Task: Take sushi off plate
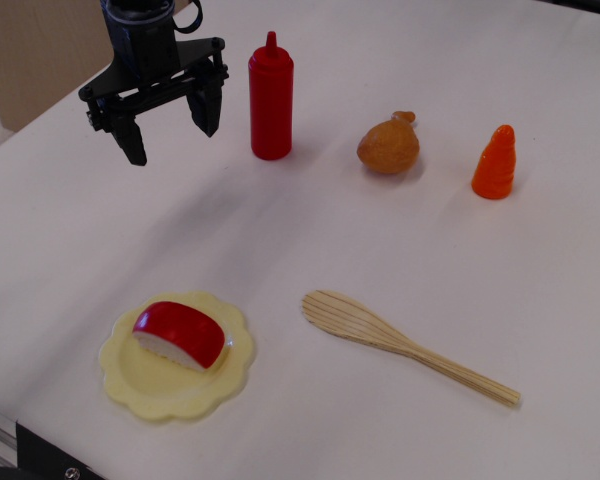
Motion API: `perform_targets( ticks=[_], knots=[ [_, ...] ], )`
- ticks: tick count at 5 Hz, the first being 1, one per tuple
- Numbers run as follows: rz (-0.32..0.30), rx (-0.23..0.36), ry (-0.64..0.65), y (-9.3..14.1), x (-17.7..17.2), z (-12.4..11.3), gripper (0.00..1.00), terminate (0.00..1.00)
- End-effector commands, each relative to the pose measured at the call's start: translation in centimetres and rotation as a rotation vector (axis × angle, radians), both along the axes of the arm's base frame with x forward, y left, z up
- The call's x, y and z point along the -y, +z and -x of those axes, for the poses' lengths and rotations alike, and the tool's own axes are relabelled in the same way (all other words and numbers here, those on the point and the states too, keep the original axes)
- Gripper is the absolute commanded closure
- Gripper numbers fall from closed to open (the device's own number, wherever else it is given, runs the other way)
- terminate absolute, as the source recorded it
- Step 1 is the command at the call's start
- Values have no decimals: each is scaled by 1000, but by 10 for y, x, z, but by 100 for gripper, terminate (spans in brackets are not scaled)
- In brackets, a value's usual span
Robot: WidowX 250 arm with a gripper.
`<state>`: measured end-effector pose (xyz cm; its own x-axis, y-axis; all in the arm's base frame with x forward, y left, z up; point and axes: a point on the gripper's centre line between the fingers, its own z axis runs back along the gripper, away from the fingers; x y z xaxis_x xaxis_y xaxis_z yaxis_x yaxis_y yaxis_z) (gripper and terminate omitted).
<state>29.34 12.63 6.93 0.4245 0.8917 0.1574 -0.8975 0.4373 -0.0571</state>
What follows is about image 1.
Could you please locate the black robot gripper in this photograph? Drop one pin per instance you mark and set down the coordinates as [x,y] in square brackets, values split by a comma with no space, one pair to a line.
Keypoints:
[150,68]

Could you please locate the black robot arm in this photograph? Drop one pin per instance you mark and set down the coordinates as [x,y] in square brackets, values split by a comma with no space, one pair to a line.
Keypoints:
[151,68]

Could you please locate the pale yellow scalloped plate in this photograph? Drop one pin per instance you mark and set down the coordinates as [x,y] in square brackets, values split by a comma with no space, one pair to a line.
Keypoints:
[155,388]

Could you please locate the red ketchup squeeze bottle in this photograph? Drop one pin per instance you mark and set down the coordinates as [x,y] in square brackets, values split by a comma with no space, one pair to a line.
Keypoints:
[271,87]

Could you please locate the brown cardboard box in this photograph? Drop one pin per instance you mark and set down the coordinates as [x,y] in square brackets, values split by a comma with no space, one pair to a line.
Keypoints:
[47,50]

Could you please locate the brown toy chicken drumstick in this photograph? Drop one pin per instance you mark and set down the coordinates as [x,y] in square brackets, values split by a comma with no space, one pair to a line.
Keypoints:
[390,147]

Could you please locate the wooden spatula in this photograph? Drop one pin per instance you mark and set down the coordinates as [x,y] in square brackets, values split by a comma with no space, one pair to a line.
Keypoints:
[346,318]

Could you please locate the orange toy carrot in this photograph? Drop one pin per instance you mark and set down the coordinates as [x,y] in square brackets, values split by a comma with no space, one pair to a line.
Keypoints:
[494,175]

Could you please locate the black metal table bracket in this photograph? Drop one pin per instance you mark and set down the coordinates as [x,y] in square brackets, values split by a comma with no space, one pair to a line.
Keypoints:
[39,459]

